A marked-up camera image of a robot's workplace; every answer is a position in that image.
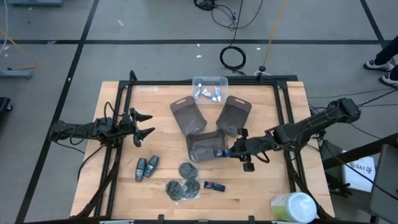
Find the person's leg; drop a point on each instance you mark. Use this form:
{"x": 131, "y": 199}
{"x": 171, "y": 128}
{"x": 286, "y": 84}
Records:
{"x": 388, "y": 51}

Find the person's shoe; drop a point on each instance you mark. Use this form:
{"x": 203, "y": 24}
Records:
{"x": 379, "y": 65}
{"x": 388, "y": 80}

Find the black diagonal bar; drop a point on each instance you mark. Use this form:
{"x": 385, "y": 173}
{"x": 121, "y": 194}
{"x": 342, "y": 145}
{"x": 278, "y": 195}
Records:
{"x": 357, "y": 152}

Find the black floor object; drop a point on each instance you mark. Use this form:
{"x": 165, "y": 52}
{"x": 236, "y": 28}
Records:
{"x": 4, "y": 107}

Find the grey chair back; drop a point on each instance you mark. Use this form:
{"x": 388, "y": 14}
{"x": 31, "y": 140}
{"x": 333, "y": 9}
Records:
{"x": 385, "y": 183}

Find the white green wipes canister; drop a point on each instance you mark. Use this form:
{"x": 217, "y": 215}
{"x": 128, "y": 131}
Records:
{"x": 293, "y": 207}

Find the dark blue coffee bag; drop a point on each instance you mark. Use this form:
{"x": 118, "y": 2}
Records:
{"x": 214, "y": 186}

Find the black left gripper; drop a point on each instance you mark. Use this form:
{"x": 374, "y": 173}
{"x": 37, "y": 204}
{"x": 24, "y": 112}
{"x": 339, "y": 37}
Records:
{"x": 127, "y": 126}

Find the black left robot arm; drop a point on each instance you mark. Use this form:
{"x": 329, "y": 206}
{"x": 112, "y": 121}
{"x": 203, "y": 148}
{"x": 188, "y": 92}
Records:
{"x": 93, "y": 129}

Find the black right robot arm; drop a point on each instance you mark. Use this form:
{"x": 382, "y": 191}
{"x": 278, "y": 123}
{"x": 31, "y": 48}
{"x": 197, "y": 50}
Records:
{"x": 311, "y": 127}

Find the grey-blue floor base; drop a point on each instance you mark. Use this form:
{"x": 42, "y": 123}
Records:
{"x": 15, "y": 74}
{"x": 34, "y": 2}

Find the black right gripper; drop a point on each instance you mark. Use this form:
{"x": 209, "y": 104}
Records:
{"x": 255, "y": 147}

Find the small white blue toothpaste tube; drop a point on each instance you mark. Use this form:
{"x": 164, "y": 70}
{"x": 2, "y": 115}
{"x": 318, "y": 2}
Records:
{"x": 218, "y": 93}
{"x": 208, "y": 94}
{"x": 197, "y": 91}

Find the black post with knob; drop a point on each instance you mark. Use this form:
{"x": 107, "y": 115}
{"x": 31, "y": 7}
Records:
{"x": 262, "y": 73}

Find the white cardboard box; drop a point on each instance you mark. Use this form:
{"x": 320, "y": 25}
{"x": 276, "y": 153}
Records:
{"x": 360, "y": 174}

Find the clear plastic container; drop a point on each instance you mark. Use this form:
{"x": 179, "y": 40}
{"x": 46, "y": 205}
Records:
{"x": 211, "y": 81}

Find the black aluminium table frame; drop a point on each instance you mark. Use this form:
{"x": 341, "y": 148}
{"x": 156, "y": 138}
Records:
{"x": 155, "y": 82}

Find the grey-blue travel bottle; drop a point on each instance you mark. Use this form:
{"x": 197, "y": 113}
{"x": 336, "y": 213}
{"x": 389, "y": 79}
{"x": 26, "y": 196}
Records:
{"x": 151, "y": 165}
{"x": 140, "y": 169}

